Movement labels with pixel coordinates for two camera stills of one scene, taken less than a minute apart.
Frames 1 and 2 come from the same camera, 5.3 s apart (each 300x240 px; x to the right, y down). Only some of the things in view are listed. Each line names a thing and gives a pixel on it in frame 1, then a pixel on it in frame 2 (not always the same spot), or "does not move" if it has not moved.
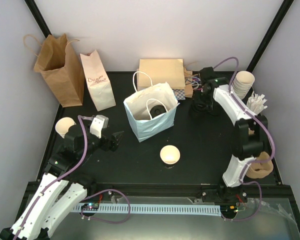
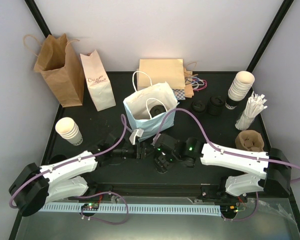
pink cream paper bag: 98,83 does not move
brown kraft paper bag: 58,68 does not move
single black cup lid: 157,110 does not move
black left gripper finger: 119,139 to 147,154
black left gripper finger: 116,134 to 146,147
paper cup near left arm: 62,125 does not move
